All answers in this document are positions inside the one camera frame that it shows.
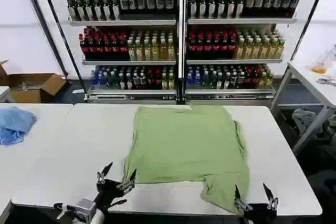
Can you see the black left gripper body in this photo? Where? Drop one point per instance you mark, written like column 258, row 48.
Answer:
column 110, row 192

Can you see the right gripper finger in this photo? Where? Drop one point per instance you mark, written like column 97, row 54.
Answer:
column 271, row 200
column 240, row 200

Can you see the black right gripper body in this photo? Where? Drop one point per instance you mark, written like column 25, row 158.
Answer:
column 260, row 213

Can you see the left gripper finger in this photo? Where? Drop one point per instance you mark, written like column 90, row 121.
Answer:
column 103, row 174
column 128, row 182

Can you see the green t-shirt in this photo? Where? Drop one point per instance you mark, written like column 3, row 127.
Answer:
column 183, row 145

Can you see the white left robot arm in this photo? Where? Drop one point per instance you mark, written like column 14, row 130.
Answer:
column 86, row 211

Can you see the white paper scrap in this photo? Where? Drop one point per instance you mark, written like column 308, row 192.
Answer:
column 78, row 91

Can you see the grey clothes pile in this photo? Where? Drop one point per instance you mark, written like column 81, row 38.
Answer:
column 305, row 119

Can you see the blue cloth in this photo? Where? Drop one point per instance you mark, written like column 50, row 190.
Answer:
column 13, row 125

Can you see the brown cardboard box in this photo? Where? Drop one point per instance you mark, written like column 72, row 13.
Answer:
column 34, row 86

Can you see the white side table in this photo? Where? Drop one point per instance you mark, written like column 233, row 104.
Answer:
column 307, row 87

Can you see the silver metal tool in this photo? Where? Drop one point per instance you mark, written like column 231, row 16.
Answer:
column 325, row 81

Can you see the metal shelf with bottles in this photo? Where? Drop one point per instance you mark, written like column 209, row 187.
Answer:
column 126, row 37
column 236, row 37

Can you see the orange object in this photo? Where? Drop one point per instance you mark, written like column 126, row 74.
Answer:
column 319, row 68

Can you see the thin black frame pole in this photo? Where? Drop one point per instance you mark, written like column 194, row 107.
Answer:
column 64, row 32

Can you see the thick black frame pole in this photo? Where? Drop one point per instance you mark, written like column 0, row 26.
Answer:
column 44, row 24

